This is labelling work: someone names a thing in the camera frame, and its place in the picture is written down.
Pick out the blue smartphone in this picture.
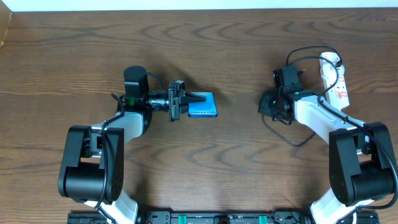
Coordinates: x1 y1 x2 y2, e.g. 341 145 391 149
188 92 218 118

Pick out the black USB charging cable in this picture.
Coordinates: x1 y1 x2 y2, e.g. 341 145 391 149
261 45 343 148

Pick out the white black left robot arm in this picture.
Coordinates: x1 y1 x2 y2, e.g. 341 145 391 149
58 65 206 223

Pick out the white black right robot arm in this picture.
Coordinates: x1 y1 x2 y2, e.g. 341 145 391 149
258 65 397 223

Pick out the white USB charger adapter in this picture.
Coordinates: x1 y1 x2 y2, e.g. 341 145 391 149
320 52 345 80

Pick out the white power strip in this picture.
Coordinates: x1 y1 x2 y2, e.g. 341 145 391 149
318 51 351 111

